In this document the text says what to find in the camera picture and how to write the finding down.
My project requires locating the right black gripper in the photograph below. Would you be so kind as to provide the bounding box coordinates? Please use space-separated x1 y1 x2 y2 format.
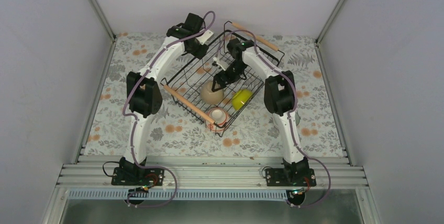
212 61 247 92

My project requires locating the black wire dish rack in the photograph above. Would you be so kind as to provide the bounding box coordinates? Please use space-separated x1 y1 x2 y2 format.
162 21 295 137

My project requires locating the beige ceramic bowl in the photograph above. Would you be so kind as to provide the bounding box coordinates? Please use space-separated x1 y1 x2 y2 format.
200 81 224 105

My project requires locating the white ceramic bowl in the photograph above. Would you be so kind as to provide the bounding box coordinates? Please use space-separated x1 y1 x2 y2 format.
295 111 301 126

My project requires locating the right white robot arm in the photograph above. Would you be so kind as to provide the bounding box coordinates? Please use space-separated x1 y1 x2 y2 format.
212 38 309 186

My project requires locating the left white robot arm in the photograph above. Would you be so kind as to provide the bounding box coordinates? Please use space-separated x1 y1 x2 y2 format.
119 13 213 185

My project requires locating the yellow-green bowl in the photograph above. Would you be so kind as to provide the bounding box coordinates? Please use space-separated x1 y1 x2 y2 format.
231 89 253 110

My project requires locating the white bowl orange rim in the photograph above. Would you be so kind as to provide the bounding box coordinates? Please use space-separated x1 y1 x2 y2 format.
205 107 229 132

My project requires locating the floral patterned table mat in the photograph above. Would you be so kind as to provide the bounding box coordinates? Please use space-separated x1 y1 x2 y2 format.
85 32 342 157

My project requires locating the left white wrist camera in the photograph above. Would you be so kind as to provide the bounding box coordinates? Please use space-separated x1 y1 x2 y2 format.
196 30 214 45

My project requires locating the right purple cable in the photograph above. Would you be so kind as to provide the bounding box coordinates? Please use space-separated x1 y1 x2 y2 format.
215 29 332 209

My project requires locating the purple cable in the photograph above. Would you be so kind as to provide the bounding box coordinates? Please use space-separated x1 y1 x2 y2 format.
215 29 332 209
122 10 216 208

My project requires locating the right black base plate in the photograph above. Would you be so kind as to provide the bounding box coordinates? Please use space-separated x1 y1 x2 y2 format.
263 167 317 187

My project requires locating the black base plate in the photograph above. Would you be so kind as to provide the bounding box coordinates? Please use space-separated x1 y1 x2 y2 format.
111 167 164 187
263 167 317 187

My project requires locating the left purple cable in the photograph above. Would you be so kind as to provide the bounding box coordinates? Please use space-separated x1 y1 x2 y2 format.
122 10 216 208

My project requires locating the white slotted cable duct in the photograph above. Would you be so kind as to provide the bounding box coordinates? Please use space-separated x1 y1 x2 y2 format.
67 188 287 201

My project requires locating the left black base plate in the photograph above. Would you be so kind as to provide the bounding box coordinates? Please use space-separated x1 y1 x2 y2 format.
111 167 164 187

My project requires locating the aluminium rail frame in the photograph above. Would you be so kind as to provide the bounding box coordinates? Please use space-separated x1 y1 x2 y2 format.
43 155 380 223

